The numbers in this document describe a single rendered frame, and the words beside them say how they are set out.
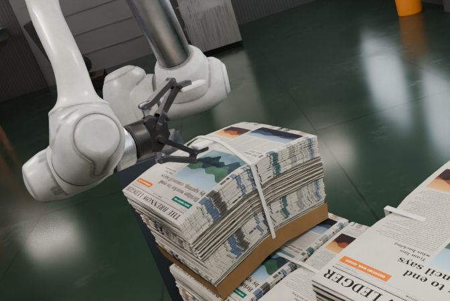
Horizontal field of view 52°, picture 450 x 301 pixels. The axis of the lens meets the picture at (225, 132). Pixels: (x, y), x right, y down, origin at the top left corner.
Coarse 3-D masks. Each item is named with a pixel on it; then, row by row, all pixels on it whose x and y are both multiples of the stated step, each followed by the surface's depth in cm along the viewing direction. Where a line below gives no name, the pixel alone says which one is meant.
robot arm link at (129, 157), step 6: (126, 132) 92; (126, 138) 91; (132, 138) 93; (126, 144) 91; (132, 144) 92; (126, 150) 91; (132, 150) 92; (126, 156) 91; (132, 156) 92; (120, 162) 91; (126, 162) 92; (132, 162) 93; (114, 168) 91; (120, 168) 92
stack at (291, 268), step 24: (336, 216) 115; (312, 240) 109; (336, 240) 106; (264, 264) 106; (288, 264) 104; (312, 264) 101; (192, 288) 109; (240, 288) 101; (264, 288) 99; (288, 288) 96
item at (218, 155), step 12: (192, 144) 121; (216, 144) 115; (204, 156) 111; (216, 156) 108; (228, 156) 106; (252, 156) 102; (228, 168) 100; (240, 168) 98; (264, 168) 101; (252, 180) 100; (264, 180) 101; (252, 192) 100; (264, 192) 102; (252, 204) 100; (264, 216) 103; (276, 216) 105; (264, 228) 103; (276, 228) 105
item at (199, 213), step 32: (128, 192) 110; (160, 192) 103; (192, 192) 97; (224, 192) 95; (160, 224) 102; (192, 224) 91; (224, 224) 96; (256, 224) 102; (192, 256) 99; (224, 256) 98
